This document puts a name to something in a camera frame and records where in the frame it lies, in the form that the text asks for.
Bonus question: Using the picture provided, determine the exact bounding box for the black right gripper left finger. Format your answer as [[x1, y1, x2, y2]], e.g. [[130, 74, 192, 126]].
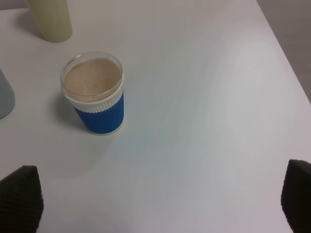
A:
[[0, 166, 44, 233]]

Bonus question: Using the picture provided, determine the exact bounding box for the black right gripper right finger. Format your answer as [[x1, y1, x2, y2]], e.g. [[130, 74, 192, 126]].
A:
[[281, 159, 311, 233]]

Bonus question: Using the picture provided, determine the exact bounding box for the teal plastic cup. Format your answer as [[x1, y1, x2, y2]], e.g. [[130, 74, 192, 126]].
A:
[[0, 70, 16, 119]]

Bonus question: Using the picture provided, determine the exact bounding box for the blue sleeved clear cup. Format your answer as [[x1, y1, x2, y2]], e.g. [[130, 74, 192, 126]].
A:
[[60, 51, 124, 135]]

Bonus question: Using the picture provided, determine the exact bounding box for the pale yellow plastic cup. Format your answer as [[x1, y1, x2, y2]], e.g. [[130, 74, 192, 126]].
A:
[[25, 0, 73, 43]]

